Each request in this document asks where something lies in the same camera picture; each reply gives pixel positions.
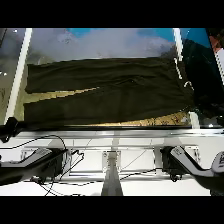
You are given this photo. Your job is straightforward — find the black garment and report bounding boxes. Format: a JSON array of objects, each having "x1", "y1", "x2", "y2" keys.
[{"x1": 181, "y1": 38, "x2": 224, "y2": 118}]

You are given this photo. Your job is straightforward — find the black cable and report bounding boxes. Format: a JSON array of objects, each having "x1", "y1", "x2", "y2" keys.
[
  {"x1": 36, "y1": 149, "x2": 86, "y2": 197},
  {"x1": 118, "y1": 168, "x2": 158, "y2": 182},
  {"x1": 0, "y1": 133, "x2": 69, "y2": 152}
]

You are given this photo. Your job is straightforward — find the silver frame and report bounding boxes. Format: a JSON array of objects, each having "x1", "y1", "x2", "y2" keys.
[{"x1": 0, "y1": 127, "x2": 224, "y2": 197}]

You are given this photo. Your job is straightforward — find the dark green pants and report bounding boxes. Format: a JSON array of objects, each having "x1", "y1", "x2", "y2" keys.
[{"x1": 23, "y1": 56, "x2": 196, "y2": 130}]

